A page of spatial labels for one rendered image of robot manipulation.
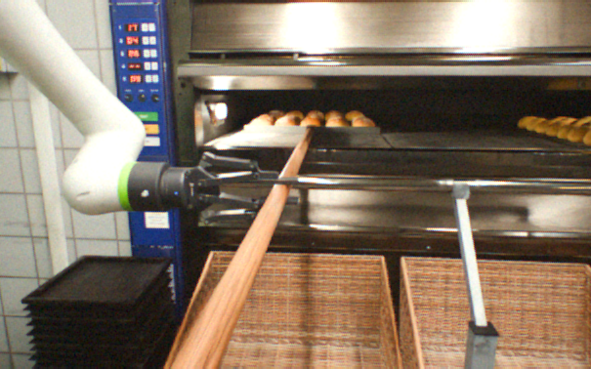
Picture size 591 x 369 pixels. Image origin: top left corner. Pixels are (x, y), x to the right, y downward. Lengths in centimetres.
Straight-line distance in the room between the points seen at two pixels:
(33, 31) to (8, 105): 86
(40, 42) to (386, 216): 99
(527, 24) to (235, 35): 81
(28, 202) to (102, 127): 84
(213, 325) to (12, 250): 149
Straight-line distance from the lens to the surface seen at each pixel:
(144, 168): 81
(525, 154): 143
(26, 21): 82
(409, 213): 137
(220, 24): 136
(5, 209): 175
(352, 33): 130
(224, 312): 36
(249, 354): 139
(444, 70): 118
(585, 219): 154
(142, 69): 139
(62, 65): 84
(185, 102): 138
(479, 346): 87
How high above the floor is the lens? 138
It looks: 13 degrees down
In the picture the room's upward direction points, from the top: straight up
